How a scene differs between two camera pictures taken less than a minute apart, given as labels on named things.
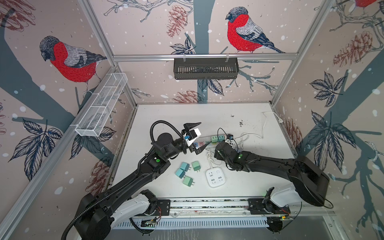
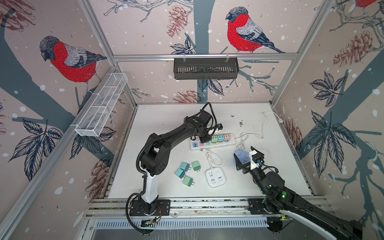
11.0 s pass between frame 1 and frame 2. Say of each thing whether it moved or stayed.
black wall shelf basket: stayed
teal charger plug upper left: stayed
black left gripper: moved
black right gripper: moved
